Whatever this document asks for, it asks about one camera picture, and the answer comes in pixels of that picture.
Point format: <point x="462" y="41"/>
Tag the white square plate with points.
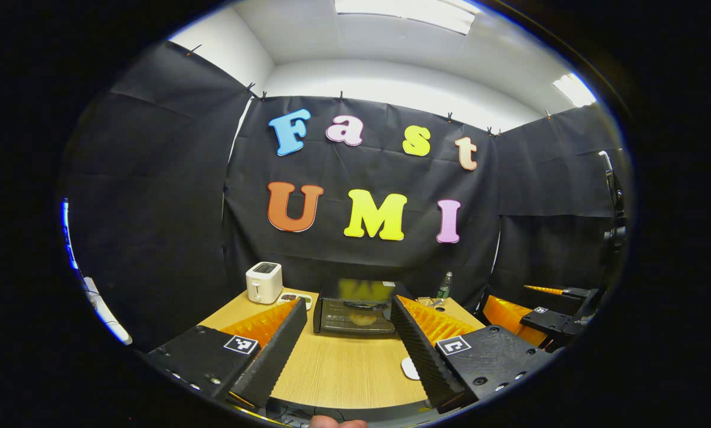
<point x="409" y="368"/>

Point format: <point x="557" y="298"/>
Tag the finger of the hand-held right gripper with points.
<point x="557" y="322"/>
<point x="575" y="293"/>

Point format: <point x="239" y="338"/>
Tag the black electric oven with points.
<point x="355" y="303"/>

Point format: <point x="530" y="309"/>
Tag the golden croissant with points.
<point x="362" y="320"/>

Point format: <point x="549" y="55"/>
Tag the small ceiling light panel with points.
<point x="574" y="89"/>

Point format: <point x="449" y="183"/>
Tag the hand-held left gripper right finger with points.
<point x="421" y="356"/>

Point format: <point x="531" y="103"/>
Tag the white divided snack dish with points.
<point x="287" y="297"/>

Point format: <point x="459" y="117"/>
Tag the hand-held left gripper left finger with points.
<point x="275" y="356"/>

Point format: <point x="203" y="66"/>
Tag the black backdrop cloth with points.
<point x="153" y="208"/>

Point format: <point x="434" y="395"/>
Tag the large ceiling light panel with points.
<point x="409" y="12"/>

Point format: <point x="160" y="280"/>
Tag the white toaster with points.
<point x="264" y="284"/>

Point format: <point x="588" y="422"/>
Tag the clear bottle with green label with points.
<point x="444" y="288"/>

